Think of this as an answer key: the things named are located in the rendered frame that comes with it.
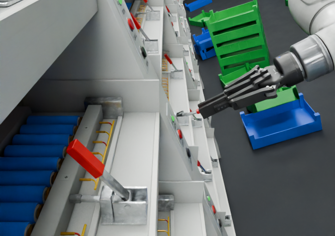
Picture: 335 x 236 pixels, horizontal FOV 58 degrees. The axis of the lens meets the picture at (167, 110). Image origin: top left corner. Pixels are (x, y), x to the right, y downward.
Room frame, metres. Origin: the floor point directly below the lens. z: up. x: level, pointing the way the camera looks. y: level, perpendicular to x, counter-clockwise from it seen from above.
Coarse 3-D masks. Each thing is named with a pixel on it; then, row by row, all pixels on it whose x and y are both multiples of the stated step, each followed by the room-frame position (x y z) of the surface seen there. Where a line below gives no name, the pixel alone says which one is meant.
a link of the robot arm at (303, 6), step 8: (288, 0) 0.75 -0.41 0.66; (296, 0) 0.71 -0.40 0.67; (304, 0) 0.67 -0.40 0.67; (312, 0) 0.65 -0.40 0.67; (320, 0) 0.63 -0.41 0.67; (328, 0) 0.62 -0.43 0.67; (296, 8) 0.69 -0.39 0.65; (304, 8) 0.66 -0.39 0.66; (312, 8) 0.64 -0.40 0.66; (320, 8) 0.62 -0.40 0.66; (296, 16) 0.69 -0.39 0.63; (304, 16) 0.66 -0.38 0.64; (312, 16) 0.63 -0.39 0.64; (304, 24) 0.65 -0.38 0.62
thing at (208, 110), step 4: (216, 100) 0.60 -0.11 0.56; (220, 100) 0.60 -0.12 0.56; (224, 100) 0.60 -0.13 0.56; (208, 104) 0.61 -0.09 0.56; (212, 104) 0.60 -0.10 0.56; (200, 108) 0.61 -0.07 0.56; (204, 108) 0.61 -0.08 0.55; (208, 108) 0.60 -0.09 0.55; (212, 108) 0.60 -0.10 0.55; (200, 112) 0.61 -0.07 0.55; (204, 112) 0.61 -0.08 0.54; (208, 112) 0.60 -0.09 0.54; (212, 112) 0.60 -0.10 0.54; (216, 112) 0.60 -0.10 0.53; (204, 116) 0.61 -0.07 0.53; (208, 116) 0.61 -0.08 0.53
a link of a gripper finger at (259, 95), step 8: (264, 88) 0.54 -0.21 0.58; (272, 88) 0.53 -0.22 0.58; (240, 96) 0.57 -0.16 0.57; (248, 96) 0.55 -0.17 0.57; (256, 96) 0.54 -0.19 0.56; (264, 96) 0.54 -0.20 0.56; (272, 96) 0.53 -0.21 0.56; (232, 104) 0.57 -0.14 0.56; (240, 104) 0.56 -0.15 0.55; (248, 104) 0.55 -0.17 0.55
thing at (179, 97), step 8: (168, 48) 1.07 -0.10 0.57; (176, 48) 1.06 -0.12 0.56; (168, 56) 1.05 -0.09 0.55; (176, 56) 1.07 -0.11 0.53; (176, 64) 1.00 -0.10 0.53; (184, 72) 0.93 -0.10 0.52; (176, 80) 0.87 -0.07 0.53; (184, 80) 0.87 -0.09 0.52; (176, 88) 0.82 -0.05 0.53; (184, 88) 0.81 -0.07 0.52; (176, 96) 0.77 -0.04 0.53; (184, 96) 0.76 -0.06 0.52; (176, 104) 0.72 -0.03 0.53; (184, 104) 0.72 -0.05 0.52; (176, 112) 0.68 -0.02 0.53; (184, 112) 0.68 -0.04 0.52; (184, 128) 0.61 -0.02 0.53; (184, 136) 0.57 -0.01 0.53; (192, 136) 0.57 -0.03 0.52; (192, 144) 0.54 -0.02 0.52; (192, 152) 0.47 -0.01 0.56
